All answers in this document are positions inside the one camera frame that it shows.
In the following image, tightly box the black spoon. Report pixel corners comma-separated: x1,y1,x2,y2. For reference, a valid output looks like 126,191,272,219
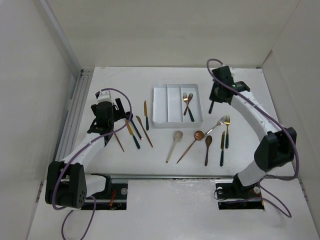
125,111,143,140

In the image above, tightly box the aluminium rail left side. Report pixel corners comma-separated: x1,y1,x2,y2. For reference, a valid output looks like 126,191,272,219
53,68,94,159

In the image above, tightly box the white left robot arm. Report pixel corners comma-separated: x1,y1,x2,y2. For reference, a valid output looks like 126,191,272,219
45,98,126,210

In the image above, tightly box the rose gold spoon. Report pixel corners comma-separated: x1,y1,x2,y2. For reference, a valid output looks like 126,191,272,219
176,130,205,164

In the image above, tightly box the light wooden spoon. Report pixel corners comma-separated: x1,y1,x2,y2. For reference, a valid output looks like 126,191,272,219
165,130,183,163

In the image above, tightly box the gold knife green handle right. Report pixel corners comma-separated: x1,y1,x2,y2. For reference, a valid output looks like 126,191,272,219
219,131,226,167

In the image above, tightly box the aluminium rail front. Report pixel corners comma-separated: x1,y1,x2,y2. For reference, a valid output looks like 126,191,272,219
86,172,296,181

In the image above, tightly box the rose gold fork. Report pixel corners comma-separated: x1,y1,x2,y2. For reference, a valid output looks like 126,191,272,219
114,133,125,152

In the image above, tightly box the gold knife green handle left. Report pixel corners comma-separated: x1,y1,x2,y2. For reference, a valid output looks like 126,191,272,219
125,119,141,149

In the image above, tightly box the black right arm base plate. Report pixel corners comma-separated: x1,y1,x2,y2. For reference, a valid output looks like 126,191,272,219
214,182,265,210

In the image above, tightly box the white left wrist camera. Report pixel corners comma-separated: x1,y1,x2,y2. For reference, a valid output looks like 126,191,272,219
95,90,113,103

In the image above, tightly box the gold knife green handle upright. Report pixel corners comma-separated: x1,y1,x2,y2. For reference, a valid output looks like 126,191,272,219
143,100,150,131

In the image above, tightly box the dark wooden fork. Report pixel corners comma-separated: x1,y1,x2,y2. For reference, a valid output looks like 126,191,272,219
183,93,193,116

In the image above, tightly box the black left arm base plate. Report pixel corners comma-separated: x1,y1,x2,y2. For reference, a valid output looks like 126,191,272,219
81,175,129,211

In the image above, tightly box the dark wooden spoon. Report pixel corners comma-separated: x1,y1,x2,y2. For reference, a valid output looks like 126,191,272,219
204,135,213,167

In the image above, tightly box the aluminium rail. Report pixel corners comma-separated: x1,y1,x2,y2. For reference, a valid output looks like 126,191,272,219
53,68,94,159
86,172,296,181

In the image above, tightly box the rose gold knife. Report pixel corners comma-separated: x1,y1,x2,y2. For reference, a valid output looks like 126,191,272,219
135,115,154,148

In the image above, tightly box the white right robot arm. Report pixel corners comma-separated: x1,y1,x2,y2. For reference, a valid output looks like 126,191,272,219
209,65,297,199

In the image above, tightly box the white three-compartment tray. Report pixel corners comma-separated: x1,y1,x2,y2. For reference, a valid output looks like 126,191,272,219
152,84,203,129

